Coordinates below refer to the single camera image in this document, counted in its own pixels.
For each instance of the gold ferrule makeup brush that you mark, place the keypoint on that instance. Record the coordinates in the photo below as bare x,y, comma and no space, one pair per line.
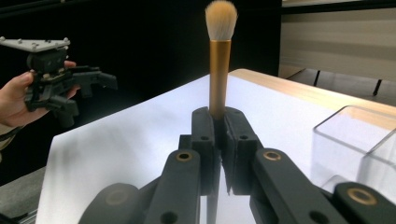
219,62

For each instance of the black curtain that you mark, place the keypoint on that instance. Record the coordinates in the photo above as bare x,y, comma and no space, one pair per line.
140,46

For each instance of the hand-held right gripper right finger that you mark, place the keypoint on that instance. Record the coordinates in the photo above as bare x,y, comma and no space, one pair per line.
239,146

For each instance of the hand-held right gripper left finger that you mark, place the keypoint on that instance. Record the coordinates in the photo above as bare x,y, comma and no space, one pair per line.
204,146

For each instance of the metal floor rail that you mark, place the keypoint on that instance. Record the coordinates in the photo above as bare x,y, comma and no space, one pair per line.
18,217

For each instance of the clear acrylic organizer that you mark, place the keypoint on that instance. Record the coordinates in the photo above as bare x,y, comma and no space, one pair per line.
351,149

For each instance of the wooden table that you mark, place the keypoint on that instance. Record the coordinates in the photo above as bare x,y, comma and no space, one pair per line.
311,90

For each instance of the black horizontal bar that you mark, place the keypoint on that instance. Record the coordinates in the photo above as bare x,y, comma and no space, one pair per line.
339,6

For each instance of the small black wall bracket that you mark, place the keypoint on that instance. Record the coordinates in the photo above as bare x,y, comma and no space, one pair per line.
316,78
377,87

